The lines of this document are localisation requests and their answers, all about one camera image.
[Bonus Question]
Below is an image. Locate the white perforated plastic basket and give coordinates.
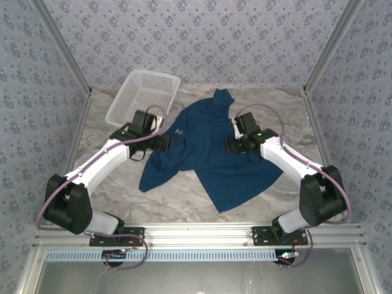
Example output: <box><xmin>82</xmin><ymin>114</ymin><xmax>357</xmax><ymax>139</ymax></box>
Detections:
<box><xmin>105</xmin><ymin>69</ymin><xmax>181</xmax><ymax>129</ymax></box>

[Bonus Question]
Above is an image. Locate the blue t-shirt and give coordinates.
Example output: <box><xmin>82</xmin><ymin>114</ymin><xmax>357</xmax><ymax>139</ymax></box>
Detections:
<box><xmin>138</xmin><ymin>88</ymin><xmax>284</xmax><ymax>214</ymax></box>

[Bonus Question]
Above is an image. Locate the small black electronics board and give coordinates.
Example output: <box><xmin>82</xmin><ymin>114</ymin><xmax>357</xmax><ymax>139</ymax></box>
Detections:
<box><xmin>276</xmin><ymin>250</ymin><xmax>300</xmax><ymax>266</ymax></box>
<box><xmin>102</xmin><ymin>249</ymin><xmax>128</xmax><ymax>266</ymax></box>

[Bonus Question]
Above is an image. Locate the grey sheet metal panel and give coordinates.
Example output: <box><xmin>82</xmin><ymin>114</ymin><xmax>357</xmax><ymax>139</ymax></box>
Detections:
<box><xmin>17</xmin><ymin>247</ymin><xmax>383</xmax><ymax>294</ymax></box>

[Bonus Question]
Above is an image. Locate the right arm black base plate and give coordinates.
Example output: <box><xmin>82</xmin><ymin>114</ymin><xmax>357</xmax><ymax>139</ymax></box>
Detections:
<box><xmin>251</xmin><ymin>225</ymin><xmax>309</xmax><ymax>247</ymax></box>

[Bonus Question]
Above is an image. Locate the aluminium frame post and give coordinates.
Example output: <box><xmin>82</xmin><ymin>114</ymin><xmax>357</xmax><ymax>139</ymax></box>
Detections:
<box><xmin>303</xmin><ymin>0</ymin><xmax>365</xmax><ymax>96</ymax></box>
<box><xmin>29</xmin><ymin>0</ymin><xmax>92</xmax><ymax>96</ymax></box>

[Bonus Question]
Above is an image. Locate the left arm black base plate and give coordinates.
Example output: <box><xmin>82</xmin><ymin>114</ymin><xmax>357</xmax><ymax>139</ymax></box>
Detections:
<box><xmin>89</xmin><ymin>226</ymin><xmax>145</xmax><ymax>247</ymax></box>

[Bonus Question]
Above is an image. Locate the aluminium slotted frame beam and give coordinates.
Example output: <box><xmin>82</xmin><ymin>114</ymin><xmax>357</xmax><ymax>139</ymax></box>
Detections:
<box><xmin>33</xmin><ymin>223</ymin><xmax>367</xmax><ymax>247</ymax></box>

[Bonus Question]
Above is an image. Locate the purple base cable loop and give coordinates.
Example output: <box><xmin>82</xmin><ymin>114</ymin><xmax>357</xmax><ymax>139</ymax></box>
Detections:
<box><xmin>91</xmin><ymin>233</ymin><xmax>149</xmax><ymax>271</ymax></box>
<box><xmin>277</xmin><ymin>229</ymin><xmax>316</xmax><ymax>269</ymax></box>

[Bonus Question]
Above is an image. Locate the white slotted cable duct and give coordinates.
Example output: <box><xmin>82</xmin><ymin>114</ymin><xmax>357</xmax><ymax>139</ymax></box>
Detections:
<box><xmin>45</xmin><ymin>248</ymin><xmax>278</xmax><ymax>263</ymax></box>

